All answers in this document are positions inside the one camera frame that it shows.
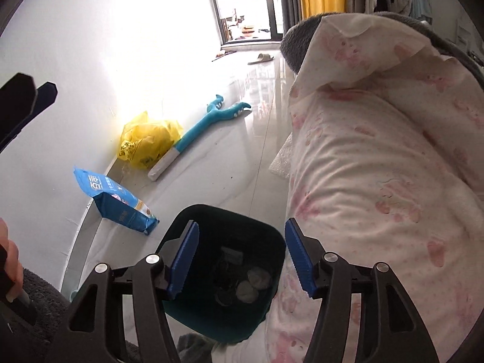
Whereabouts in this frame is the blue dinosaur plush toy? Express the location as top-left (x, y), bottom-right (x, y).
top-left (148, 94), bottom-right (252, 181)

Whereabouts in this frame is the dark trash bin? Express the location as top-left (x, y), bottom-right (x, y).
top-left (162, 204), bottom-right (286, 343)

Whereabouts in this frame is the window with dark frame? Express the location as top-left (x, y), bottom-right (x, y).
top-left (212, 0), bottom-right (283, 44)

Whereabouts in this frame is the blue snack bag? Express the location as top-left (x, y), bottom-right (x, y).
top-left (74, 168), bottom-right (159, 235)

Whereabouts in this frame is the white tissue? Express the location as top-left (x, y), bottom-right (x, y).
top-left (247, 267), bottom-right (272, 290)

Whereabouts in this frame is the grey fluffy rug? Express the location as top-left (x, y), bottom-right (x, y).
top-left (1, 270), bottom-right (141, 362)

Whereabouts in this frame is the grey slipper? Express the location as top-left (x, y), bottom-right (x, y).
top-left (248, 53), bottom-right (274, 66)

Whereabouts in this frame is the yellow plastic bag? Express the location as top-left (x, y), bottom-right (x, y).
top-left (116, 112), bottom-right (184, 170)

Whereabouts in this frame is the blue tissue pack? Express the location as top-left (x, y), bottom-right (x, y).
top-left (235, 280), bottom-right (258, 304)

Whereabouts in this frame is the dark grey fleece blanket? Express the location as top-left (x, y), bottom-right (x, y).
top-left (280, 11), bottom-right (483, 86)

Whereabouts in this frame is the person's left hand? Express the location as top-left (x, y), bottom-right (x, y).
top-left (0, 218), bottom-right (24, 303)

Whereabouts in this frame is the pink patterned duvet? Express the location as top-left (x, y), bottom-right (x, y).
top-left (266, 11), bottom-right (484, 363)

